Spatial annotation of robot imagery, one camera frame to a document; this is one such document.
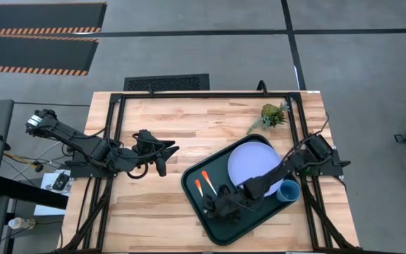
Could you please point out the dark green plastic tray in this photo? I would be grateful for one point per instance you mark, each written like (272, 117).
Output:
(224, 233)

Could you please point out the clear plastic bottle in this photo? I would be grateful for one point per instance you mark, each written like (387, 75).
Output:
(19, 223)

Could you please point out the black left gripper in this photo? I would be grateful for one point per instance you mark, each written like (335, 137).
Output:
(146, 150)

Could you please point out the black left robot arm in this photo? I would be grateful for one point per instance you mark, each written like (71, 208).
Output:
(83, 144)

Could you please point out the small black device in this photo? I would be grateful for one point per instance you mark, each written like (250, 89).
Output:
(61, 181)

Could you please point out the white paper sheet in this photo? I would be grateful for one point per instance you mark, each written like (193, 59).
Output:
(48, 201)

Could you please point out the black hazard-striped floor mat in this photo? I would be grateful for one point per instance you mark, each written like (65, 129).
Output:
(34, 53)
(41, 16)

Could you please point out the green artificial potted plant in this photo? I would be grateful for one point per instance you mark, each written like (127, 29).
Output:
(271, 116)

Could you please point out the black side desk bar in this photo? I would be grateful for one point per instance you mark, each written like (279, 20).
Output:
(30, 192)

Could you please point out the lavender round plate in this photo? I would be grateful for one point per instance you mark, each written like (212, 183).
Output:
(249, 158)

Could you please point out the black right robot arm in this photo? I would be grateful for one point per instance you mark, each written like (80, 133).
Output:
(287, 166)

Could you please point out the black floor vent grille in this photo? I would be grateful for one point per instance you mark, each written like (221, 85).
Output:
(166, 83)

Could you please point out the blue plastic cup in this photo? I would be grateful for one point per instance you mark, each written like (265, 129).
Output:
(289, 190)

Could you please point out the black aluminium table frame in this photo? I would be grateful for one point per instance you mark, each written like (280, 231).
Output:
(206, 95)

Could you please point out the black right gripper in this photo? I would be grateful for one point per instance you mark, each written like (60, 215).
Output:
(229, 202)

